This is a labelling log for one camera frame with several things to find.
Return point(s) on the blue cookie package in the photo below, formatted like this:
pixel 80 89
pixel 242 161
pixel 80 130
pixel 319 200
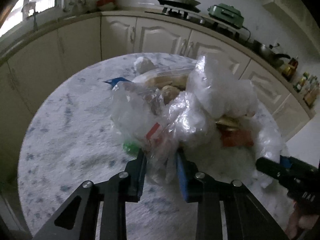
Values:
pixel 115 81

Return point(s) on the condiment bottles group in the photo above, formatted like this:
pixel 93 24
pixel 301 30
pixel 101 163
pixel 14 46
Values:
pixel 308 87

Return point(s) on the wok on stove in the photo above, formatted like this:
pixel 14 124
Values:
pixel 193 3

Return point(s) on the window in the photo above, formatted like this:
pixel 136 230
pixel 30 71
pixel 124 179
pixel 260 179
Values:
pixel 15 15

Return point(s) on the clear plastic bag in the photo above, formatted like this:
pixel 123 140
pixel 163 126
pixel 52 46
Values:
pixel 160 128

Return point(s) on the green electric grill pot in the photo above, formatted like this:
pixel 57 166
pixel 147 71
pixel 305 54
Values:
pixel 227 14

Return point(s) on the red and white plush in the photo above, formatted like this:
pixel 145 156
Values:
pixel 106 5

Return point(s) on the person's hand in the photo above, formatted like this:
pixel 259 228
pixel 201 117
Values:
pixel 298 220

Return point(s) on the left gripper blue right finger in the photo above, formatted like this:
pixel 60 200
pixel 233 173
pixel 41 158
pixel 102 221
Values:
pixel 285 162

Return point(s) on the crumpled white tissue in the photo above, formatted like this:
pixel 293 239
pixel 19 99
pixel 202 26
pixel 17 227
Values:
pixel 143 65

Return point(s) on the green bottle cap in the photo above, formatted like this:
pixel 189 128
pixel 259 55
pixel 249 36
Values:
pixel 131 148

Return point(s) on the black pan with kettle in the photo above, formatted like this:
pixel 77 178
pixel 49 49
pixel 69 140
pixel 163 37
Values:
pixel 274 59

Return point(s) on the upper wall cabinet right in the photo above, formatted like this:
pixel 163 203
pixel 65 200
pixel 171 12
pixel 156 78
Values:
pixel 296 14

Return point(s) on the white plastic bag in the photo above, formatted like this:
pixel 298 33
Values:
pixel 219 91

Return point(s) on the cream lower cabinets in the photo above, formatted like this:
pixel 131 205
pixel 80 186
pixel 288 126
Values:
pixel 38 62

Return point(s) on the black gas stove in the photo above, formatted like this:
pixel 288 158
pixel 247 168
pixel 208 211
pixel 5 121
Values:
pixel 191 13

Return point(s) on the bagged bread loaf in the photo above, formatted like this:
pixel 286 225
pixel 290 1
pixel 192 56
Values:
pixel 168 82

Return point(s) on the dark sauce bottle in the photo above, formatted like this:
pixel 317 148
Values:
pixel 290 69

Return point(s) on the kitchen faucet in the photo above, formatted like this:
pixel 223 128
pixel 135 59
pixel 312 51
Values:
pixel 29 11

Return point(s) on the round marble table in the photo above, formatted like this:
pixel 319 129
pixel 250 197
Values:
pixel 71 140

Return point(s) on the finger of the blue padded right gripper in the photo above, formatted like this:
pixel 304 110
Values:
pixel 246 217

